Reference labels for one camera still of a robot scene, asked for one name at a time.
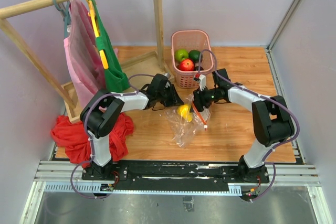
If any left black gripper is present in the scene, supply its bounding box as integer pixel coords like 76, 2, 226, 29
157, 84, 184, 108

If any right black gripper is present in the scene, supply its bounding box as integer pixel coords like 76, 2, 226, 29
189, 85, 220, 112

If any clear zip top bag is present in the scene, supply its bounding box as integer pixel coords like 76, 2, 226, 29
164, 94, 212, 148

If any red fake tomato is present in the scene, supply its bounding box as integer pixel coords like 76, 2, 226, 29
178, 59, 195, 71

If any dark green fake vegetable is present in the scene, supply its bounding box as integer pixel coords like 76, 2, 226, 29
188, 49, 201, 63

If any light green fake apple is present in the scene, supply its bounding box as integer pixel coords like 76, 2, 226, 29
174, 49, 189, 63

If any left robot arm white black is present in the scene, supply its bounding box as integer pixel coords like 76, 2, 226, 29
80, 73, 184, 180

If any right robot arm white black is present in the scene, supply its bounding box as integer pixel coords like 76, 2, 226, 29
193, 69, 295, 182

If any pink plastic basket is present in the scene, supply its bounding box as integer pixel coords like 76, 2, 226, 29
171, 29, 214, 88

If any green hanging garment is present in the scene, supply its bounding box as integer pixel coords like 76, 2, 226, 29
90, 0, 130, 92

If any yellow clothes hanger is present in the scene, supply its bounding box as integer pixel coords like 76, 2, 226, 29
86, 0, 109, 69

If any pink hanging garment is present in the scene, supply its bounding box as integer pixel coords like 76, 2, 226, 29
64, 0, 106, 108

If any wooden clothes rack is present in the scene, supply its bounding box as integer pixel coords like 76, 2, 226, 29
1, 0, 170, 123

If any crumpled red cloth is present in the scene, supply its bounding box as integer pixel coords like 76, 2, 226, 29
50, 113, 134, 164

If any teal clothes hanger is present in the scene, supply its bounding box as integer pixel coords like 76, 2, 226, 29
52, 0, 71, 38

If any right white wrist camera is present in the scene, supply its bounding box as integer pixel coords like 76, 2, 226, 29
194, 73, 206, 91

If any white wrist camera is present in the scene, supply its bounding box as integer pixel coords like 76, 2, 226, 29
164, 73, 171, 80
194, 73, 206, 91

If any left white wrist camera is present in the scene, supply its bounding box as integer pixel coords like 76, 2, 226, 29
164, 73, 171, 80

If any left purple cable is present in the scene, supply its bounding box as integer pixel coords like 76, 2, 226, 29
70, 73, 155, 199

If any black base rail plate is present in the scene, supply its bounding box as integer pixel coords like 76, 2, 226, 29
81, 159, 270, 190

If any grey slotted cable duct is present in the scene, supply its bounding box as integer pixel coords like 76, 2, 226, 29
45, 182, 243, 196

